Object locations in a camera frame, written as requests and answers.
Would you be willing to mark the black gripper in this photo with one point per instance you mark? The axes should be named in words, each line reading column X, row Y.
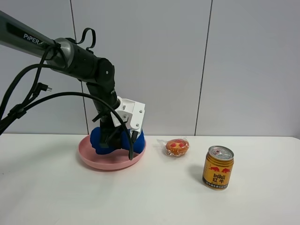
column 110, row 136

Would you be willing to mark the gold Red Bull can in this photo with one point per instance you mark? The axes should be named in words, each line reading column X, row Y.
column 218, row 167

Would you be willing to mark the blue towel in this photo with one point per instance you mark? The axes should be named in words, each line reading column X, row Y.
column 138, row 145

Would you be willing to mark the pink round plate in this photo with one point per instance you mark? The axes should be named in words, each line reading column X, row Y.
column 117, row 160

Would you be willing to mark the wrapped orange pastry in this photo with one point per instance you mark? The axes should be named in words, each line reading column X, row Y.
column 174, row 148

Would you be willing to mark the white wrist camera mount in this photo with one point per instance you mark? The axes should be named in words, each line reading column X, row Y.
column 132, row 114

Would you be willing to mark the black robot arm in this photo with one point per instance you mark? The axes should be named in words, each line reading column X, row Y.
column 63, row 55

